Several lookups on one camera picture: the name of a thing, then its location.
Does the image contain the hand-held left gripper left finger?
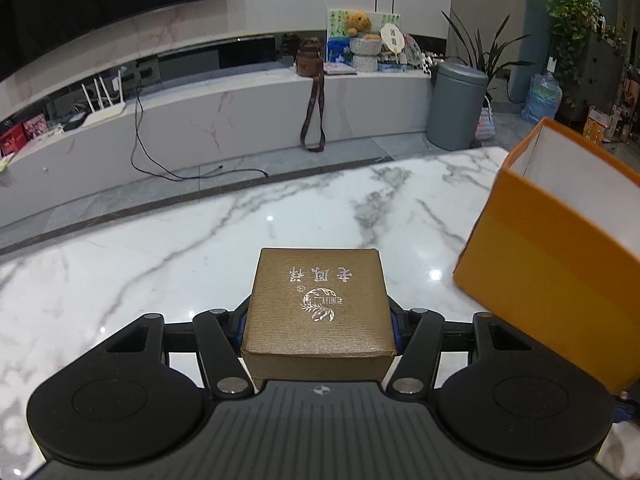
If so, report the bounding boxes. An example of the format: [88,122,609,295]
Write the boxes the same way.
[95,296,254,400]

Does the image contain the white router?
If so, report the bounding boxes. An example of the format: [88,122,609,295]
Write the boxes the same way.
[80,72,128,128]

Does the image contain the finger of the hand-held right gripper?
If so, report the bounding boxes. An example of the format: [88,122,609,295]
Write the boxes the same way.
[612,392,640,426]

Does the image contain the orange cardboard box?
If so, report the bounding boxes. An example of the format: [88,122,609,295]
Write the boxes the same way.
[452,117,640,396]

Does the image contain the grey trash bin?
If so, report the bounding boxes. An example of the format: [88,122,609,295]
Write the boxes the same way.
[426,60,490,152]

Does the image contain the long-leaf potted plant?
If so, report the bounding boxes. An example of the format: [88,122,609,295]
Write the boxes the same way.
[442,10,536,106]

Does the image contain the printed paper gift box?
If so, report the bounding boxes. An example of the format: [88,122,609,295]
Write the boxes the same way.
[582,105,618,146]

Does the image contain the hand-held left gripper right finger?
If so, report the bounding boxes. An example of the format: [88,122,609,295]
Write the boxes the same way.
[386,297,551,401]

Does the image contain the small brown gift box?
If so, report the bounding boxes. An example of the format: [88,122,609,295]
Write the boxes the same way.
[240,247,398,393]

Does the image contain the brown leather camera case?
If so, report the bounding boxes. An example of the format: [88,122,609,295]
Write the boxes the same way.
[296,36,327,153]

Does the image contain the pastel woven bag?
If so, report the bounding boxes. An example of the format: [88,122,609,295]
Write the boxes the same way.
[477,95,497,145]

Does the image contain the round white hand fan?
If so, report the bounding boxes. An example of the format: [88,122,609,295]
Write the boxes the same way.
[380,25,403,66]

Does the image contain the leafy green potted plant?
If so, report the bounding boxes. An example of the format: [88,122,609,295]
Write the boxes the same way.
[545,0,626,121]

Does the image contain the blue water jug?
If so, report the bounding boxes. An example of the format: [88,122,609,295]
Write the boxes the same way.
[522,74,563,123]

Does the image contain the black power cable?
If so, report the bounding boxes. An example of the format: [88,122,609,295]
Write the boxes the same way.
[131,92,271,181]

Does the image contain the black television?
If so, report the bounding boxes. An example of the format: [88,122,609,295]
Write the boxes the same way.
[0,0,233,83]

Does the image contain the red gift box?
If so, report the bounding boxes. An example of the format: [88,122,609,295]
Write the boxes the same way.
[0,127,26,157]

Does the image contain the pink printed gift box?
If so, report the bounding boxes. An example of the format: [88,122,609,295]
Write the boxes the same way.
[22,114,48,140]

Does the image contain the marble television console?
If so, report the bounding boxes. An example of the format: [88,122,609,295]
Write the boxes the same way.
[0,32,436,196]

